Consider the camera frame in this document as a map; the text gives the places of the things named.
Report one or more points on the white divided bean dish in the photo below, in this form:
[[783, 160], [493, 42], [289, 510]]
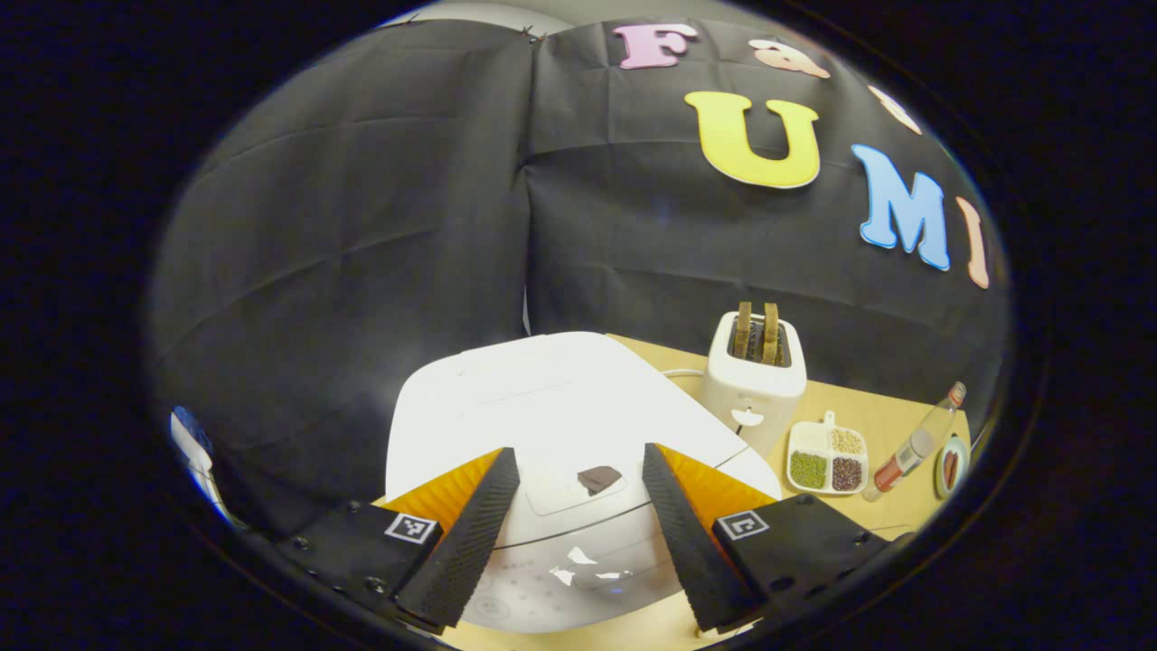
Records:
[[809, 438]]

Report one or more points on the brown meat piece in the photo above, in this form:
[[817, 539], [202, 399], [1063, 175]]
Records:
[[950, 468]]

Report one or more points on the pale green plate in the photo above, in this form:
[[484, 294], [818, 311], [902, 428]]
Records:
[[960, 452]]

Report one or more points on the white toaster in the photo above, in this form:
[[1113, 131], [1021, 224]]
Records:
[[750, 398]]

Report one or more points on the black backdrop cloth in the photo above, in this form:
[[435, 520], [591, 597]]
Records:
[[362, 226]]

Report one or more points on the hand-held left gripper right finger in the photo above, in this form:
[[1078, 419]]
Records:
[[691, 547]]

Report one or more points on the white rice cooker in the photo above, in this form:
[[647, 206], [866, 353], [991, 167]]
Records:
[[560, 407]]

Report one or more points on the clear plastic bottle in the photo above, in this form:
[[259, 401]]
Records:
[[913, 448]]

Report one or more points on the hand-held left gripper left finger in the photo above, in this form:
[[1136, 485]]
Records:
[[461, 547]]

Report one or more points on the brown bread slice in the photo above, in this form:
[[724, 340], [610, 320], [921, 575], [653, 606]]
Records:
[[771, 333], [742, 330]]

